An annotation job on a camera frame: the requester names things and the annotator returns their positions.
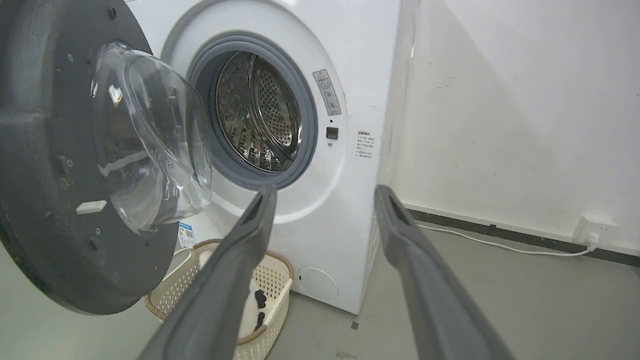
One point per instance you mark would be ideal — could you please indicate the white front-load washing machine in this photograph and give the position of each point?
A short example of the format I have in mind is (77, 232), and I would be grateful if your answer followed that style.
(345, 60)

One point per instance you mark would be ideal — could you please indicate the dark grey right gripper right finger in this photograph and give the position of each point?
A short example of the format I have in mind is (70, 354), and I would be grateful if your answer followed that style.
(430, 290)

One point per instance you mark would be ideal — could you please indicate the white cloth with black print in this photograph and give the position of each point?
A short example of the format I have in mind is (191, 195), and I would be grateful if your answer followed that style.
(250, 310)

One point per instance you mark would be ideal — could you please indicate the cream perforated laundry basket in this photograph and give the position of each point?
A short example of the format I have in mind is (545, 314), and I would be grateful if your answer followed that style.
(272, 280)

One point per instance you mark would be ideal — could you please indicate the white wall power socket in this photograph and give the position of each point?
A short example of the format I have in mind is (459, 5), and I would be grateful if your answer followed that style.
(594, 228)

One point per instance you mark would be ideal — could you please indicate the blue energy label sticker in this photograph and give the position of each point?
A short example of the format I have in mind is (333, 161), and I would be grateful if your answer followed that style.
(186, 235)

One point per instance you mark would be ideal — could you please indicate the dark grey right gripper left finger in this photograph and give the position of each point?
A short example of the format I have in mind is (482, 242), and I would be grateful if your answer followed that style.
(220, 290)

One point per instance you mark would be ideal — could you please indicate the grey round washer door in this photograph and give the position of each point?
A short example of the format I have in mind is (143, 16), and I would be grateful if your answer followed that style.
(55, 165)

